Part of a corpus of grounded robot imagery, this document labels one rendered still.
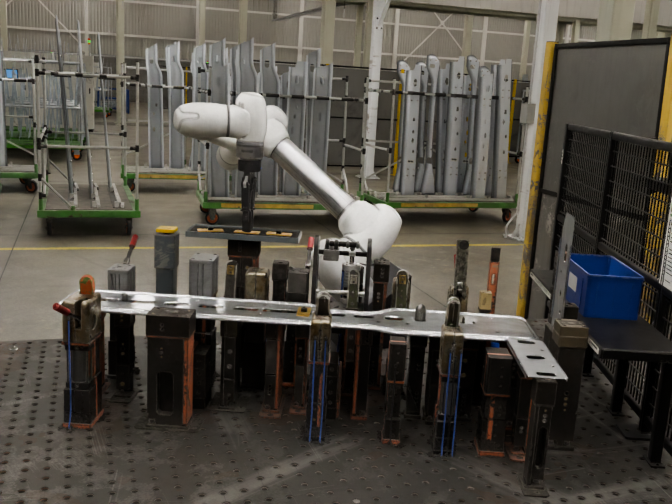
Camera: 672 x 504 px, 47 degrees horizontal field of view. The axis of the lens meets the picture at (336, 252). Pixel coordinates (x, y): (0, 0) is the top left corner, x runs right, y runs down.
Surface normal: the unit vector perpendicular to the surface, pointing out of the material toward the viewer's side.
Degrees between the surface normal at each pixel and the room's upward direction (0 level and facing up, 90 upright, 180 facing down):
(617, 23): 90
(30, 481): 0
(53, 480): 0
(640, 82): 89
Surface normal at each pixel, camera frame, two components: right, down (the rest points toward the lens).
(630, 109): -0.95, 0.00
